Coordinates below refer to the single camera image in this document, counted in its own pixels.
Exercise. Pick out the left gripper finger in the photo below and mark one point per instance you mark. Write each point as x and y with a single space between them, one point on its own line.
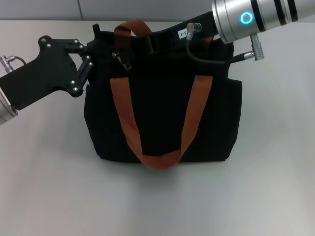
85 68
78 46

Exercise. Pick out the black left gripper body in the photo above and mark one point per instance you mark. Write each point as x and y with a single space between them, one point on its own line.
44 76

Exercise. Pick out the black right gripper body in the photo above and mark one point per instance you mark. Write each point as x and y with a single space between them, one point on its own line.
187 29

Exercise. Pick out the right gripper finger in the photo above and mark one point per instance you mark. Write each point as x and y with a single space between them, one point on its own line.
137 55
140 40

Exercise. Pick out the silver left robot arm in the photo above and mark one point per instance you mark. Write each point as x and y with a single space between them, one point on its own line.
6 110

